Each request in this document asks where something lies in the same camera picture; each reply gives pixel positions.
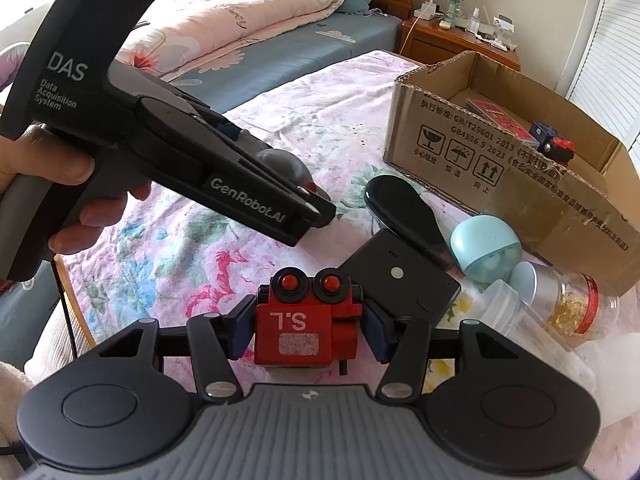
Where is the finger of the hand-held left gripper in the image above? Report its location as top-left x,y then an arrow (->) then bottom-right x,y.
136,94 -> 337,229
170,85 -> 242,144

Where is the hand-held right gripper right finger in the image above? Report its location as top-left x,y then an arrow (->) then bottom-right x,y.
361,300 -> 506,403

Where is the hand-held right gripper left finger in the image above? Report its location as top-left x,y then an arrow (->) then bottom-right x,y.
98,296 -> 258,403

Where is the grey spiky toy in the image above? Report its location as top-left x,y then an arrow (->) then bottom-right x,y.
234,127 -> 328,201

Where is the red toy robot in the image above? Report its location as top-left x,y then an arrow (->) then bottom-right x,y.
254,268 -> 362,368

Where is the teal egg-shaped case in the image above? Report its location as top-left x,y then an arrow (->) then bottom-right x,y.
450,214 -> 523,283

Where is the clear capsule bottle silver cap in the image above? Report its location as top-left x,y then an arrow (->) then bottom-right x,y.
510,260 -> 621,336

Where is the cardboard box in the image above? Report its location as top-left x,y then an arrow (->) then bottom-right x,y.
382,51 -> 640,298

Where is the person's left hand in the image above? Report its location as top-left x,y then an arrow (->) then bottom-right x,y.
0,124 -> 153,257

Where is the black power bank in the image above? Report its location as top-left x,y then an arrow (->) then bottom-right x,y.
337,229 -> 462,328

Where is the purple floral cloth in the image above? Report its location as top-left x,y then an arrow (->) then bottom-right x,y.
0,42 -> 32,92

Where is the pink quilt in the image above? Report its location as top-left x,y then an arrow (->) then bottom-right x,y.
112,0 -> 347,82

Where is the blue bed sheet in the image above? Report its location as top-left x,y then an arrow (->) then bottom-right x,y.
165,10 -> 403,111

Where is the black oval hand mirror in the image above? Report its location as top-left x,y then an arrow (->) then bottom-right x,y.
364,172 -> 453,266

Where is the wooden nightstand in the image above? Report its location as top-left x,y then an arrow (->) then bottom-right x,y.
400,15 -> 521,72

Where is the white fluffy cloth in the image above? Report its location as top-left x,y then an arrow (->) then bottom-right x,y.
0,360 -> 37,461

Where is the red card box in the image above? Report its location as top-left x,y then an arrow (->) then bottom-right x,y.
465,99 -> 533,136

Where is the blue toy robot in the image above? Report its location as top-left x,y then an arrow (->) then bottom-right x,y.
529,121 -> 576,163

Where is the white phone stand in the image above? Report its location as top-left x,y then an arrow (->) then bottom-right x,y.
491,12 -> 517,37

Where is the white louvered door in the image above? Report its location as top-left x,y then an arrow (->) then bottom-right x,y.
565,0 -> 640,153

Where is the black cable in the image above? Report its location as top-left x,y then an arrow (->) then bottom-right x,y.
50,257 -> 82,361

